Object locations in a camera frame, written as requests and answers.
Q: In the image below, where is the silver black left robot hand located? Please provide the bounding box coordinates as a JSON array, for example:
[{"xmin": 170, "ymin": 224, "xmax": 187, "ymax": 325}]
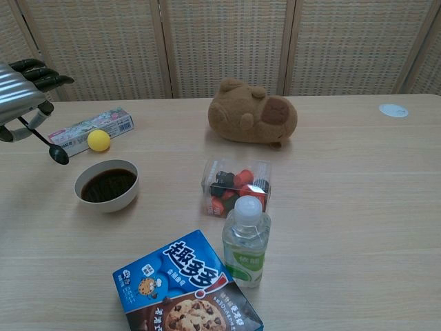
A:
[{"xmin": 0, "ymin": 58, "xmax": 76, "ymax": 143}]

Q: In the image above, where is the white round desk grommet cap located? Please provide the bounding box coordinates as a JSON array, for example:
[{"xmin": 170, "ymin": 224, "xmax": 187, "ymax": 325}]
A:
[{"xmin": 378, "ymin": 102, "xmax": 410, "ymax": 119}]

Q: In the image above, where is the black liquid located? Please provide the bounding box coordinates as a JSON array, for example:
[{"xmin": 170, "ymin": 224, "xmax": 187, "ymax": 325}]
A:
[{"xmin": 80, "ymin": 168, "xmax": 138, "ymax": 203}]

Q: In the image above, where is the woven rattan folding screen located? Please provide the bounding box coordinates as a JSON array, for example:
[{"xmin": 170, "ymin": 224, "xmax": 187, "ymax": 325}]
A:
[{"xmin": 0, "ymin": 0, "xmax": 441, "ymax": 108}]

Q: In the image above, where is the yellow foam ball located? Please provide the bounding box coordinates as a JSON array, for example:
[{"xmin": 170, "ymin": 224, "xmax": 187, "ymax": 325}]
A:
[{"xmin": 86, "ymin": 129, "xmax": 112, "ymax": 153}]

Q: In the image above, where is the floral toothpaste box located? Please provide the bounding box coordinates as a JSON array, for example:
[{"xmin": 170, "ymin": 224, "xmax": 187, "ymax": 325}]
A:
[{"xmin": 48, "ymin": 106, "xmax": 136, "ymax": 157}]

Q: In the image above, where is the clear box of red black capsules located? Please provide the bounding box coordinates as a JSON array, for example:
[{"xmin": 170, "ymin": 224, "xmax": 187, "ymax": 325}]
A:
[{"xmin": 201, "ymin": 157, "xmax": 274, "ymax": 220}]

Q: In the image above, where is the blue chocolate chip cookie box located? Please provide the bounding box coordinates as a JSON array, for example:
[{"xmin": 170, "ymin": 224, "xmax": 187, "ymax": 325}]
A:
[{"xmin": 112, "ymin": 229, "xmax": 265, "ymax": 331}]

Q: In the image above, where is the black plastic spoon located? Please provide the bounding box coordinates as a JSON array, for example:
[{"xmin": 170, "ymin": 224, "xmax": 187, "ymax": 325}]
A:
[{"xmin": 17, "ymin": 116, "xmax": 70, "ymax": 166}]

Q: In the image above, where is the beige ceramic bowl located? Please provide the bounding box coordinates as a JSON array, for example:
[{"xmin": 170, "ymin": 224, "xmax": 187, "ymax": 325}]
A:
[{"xmin": 74, "ymin": 158, "xmax": 141, "ymax": 214}]

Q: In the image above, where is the brown capybara plush toy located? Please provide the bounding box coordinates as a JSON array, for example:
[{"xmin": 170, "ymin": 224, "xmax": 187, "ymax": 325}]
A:
[{"xmin": 207, "ymin": 77, "xmax": 299, "ymax": 150}]

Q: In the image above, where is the clear bottle with green label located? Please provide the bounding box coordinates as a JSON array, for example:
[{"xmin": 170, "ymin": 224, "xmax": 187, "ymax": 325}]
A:
[{"xmin": 221, "ymin": 194, "xmax": 272, "ymax": 290}]

